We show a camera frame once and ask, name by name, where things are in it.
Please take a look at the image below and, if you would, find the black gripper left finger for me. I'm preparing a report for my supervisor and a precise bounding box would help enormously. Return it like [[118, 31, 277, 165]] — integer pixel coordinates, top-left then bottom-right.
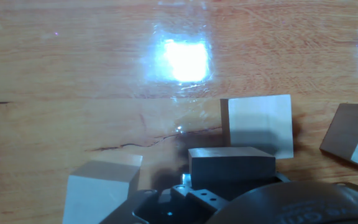
[[99, 172, 229, 224]]

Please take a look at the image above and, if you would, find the varnished wooden board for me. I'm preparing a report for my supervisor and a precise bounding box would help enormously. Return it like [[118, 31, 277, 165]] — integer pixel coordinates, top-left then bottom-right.
[[0, 0, 358, 224]]

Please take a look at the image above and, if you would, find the light wooden cube block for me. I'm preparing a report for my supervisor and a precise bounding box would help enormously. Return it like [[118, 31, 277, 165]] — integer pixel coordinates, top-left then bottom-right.
[[187, 146, 277, 200], [319, 103, 358, 173], [62, 151, 144, 224], [219, 94, 295, 160]]

